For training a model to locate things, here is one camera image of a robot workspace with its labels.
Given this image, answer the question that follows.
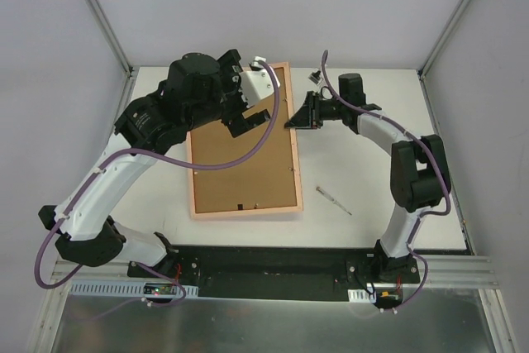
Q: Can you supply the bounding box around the right aluminium post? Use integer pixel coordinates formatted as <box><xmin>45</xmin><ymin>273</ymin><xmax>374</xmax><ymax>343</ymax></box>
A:
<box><xmin>417</xmin><ymin>0</ymin><xmax>473</xmax><ymax>81</ymax></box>

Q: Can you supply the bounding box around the shiny metal floor sheet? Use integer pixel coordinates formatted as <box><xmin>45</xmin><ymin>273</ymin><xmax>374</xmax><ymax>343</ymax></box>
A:
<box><xmin>53</xmin><ymin>290</ymin><xmax>494</xmax><ymax>352</ymax></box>

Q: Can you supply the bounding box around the left white cable duct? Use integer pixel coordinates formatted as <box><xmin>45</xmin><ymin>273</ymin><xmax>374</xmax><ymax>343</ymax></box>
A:
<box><xmin>69</xmin><ymin>280</ymin><xmax>198</xmax><ymax>298</ymax></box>

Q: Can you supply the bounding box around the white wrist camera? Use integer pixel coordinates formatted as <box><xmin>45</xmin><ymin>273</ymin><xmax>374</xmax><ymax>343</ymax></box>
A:
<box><xmin>240</xmin><ymin>56</ymin><xmax>281</xmax><ymax>107</ymax></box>
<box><xmin>308</xmin><ymin>69</ymin><xmax>322</xmax><ymax>86</ymax></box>

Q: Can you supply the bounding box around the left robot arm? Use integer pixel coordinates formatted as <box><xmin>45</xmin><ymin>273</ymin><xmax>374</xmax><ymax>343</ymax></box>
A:
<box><xmin>39</xmin><ymin>50</ymin><xmax>280</xmax><ymax>267</ymax></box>

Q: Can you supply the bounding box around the left aluminium post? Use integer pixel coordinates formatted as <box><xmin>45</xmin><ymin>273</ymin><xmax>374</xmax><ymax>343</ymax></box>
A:
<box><xmin>84</xmin><ymin>0</ymin><xmax>133</xmax><ymax>77</ymax></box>

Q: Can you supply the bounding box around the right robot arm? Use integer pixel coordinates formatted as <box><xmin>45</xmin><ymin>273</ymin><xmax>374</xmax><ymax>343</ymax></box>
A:
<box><xmin>284</xmin><ymin>73</ymin><xmax>451</xmax><ymax>283</ymax></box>

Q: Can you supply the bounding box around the clear tester screwdriver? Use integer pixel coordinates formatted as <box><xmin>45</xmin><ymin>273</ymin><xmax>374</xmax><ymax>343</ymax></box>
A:
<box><xmin>316</xmin><ymin>186</ymin><xmax>352</xmax><ymax>216</ymax></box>

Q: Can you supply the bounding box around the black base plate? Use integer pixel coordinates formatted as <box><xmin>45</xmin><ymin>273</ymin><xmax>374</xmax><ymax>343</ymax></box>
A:
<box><xmin>126</xmin><ymin>243</ymin><xmax>427</xmax><ymax>299</ymax></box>

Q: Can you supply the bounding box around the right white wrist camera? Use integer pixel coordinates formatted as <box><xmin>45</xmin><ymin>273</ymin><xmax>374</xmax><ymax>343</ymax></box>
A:
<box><xmin>308</xmin><ymin>69</ymin><xmax>322</xmax><ymax>86</ymax></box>

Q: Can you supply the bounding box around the aluminium front rail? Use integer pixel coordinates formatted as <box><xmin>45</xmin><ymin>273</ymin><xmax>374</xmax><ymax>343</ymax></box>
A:
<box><xmin>51</xmin><ymin>245</ymin><xmax>501</xmax><ymax>288</ymax></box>

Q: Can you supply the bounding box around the left aluminium side rail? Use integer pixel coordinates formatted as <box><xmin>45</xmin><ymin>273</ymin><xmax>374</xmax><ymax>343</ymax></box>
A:
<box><xmin>76</xmin><ymin>67</ymin><xmax>140</xmax><ymax>246</ymax></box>

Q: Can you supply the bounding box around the aluminium post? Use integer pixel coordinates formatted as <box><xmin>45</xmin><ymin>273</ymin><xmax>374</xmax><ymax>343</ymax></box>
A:
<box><xmin>417</xmin><ymin>0</ymin><xmax>473</xmax><ymax>81</ymax></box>
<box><xmin>84</xmin><ymin>0</ymin><xmax>133</xmax><ymax>77</ymax></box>

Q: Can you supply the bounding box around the red picture frame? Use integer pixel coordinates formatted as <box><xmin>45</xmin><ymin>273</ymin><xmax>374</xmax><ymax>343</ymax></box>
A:
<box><xmin>186</xmin><ymin>62</ymin><xmax>303</xmax><ymax>220</ymax></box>

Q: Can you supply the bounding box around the aluminium side rail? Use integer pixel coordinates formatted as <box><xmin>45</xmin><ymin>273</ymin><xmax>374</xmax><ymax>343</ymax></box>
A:
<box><xmin>76</xmin><ymin>67</ymin><xmax>140</xmax><ymax>246</ymax></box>
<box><xmin>417</xmin><ymin>70</ymin><xmax>476</xmax><ymax>255</ymax></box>

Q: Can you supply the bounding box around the right white cable duct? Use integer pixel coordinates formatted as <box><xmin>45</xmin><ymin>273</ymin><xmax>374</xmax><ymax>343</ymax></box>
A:
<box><xmin>347</xmin><ymin>289</ymin><xmax>377</xmax><ymax>304</ymax></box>

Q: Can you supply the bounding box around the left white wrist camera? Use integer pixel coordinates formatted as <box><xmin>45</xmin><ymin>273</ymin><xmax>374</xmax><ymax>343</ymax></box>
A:
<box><xmin>240</xmin><ymin>56</ymin><xmax>281</xmax><ymax>107</ymax></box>

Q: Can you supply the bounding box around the white cable duct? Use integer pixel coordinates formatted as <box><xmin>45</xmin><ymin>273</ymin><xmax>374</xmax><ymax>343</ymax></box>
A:
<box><xmin>347</xmin><ymin>289</ymin><xmax>377</xmax><ymax>304</ymax></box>
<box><xmin>69</xmin><ymin>280</ymin><xmax>198</xmax><ymax>298</ymax></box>

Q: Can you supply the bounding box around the right aluminium side rail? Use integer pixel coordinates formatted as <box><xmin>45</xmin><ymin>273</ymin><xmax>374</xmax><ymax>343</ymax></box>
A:
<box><xmin>417</xmin><ymin>70</ymin><xmax>476</xmax><ymax>255</ymax></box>

